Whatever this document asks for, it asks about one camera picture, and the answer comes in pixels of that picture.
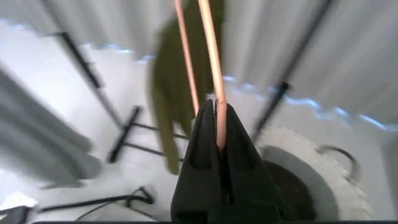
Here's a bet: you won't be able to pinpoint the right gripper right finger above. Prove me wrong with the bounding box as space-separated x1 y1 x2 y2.
222 103 286 222

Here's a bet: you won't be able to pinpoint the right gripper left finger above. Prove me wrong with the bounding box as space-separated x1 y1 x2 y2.
170 99 223 222

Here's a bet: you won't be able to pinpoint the green printed t-shirt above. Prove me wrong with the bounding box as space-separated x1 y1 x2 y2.
148 0 225 175

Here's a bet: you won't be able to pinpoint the pink clothes hanger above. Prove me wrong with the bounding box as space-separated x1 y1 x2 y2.
174 0 228 153

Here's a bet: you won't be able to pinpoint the pale grey shorts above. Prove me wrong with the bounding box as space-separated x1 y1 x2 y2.
0 67 103 190

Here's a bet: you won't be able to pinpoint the white laundry basket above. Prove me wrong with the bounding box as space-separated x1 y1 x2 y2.
255 125 373 221

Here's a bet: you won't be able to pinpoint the black clothes rack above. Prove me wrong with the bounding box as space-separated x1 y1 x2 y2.
54 0 335 165

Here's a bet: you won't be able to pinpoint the black power adapter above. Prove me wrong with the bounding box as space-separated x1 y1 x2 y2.
0 205 32 223

